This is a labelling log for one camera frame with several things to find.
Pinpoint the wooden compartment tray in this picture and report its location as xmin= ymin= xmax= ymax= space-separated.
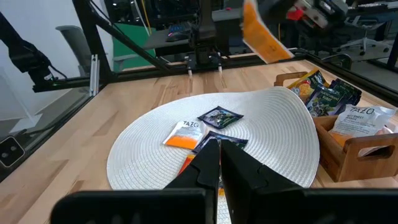
xmin=273 ymin=70 xmax=398 ymax=183

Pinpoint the green panel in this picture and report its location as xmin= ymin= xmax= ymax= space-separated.
xmin=111 ymin=23 xmax=156 ymax=71

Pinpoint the black computer mouse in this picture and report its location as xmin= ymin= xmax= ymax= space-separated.
xmin=164 ymin=32 xmax=181 ymax=43

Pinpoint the white office chair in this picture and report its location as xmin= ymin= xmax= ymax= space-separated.
xmin=337 ymin=18 xmax=392 ymax=58

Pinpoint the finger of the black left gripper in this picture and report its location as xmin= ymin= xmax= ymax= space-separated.
xmin=256 ymin=0 xmax=296 ymax=16

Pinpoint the black arched bracket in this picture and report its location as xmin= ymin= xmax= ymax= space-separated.
xmin=321 ymin=52 xmax=353 ymax=71

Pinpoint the dark grey desk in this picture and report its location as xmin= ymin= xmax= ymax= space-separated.
xmin=142 ymin=7 xmax=249 ymax=58

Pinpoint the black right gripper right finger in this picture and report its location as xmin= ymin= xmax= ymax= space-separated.
xmin=220 ymin=139 xmax=398 ymax=224

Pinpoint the backlit black keyboard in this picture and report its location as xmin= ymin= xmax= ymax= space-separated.
xmin=166 ymin=21 xmax=192 ymax=40

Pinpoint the silver aluminium bracket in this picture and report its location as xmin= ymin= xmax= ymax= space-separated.
xmin=89 ymin=54 xmax=100 ymax=97

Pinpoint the orange mango tea packet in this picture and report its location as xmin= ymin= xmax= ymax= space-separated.
xmin=285 ymin=68 xmax=330 ymax=98
xmin=241 ymin=0 xmax=295 ymax=65
xmin=177 ymin=154 xmax=197 ymax=177

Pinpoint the white orange Tazo tea packet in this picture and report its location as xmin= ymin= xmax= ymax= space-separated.
xmin=328 ymin=104 xmax=398 ymax=147
xmin=162 ymin=119 xmax=208 ymax=151
xmin=357 ymin=124 xmax=397 ymax=158

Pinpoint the small table-level camera box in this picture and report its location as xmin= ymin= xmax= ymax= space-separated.
xmin=0 ymin=136 xmax=26 ymax=169

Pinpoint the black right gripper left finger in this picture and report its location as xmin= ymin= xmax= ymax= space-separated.
xmin=50 ymin=138 xmax=221 ymax=224

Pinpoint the white round woven placemat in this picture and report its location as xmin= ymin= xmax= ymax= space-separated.
xmin=106 ymin=86 xmax=321 ymax=224

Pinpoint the grey office chair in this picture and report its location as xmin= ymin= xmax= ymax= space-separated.
xmin=55 ymin=24 xmax=94 ymax=77

